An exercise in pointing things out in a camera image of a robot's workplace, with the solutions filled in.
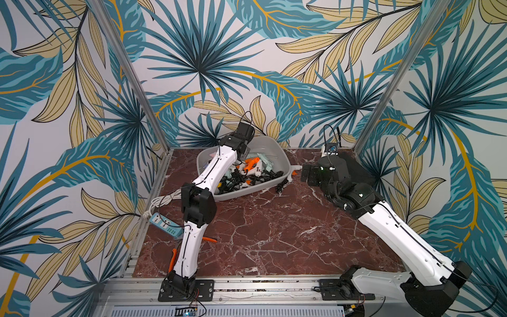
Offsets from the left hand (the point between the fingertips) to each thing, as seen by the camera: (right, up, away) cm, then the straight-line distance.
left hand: (235, 151), depth 94 cm
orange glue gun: (+7, -6, +10) cm, 13 cm away
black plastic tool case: (+65, -11, +12) cm, 67 cm away
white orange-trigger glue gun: (+11, -8, +8) cm, 16 cm away
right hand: (+32, -8, -22) cm, 39 cm away
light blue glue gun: (+16, -6, +13) cm, 21 cm away
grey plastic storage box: (+2, -15, +1) cm, 15 cm away
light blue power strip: (-30, -34, -6) cm, 45 cm away
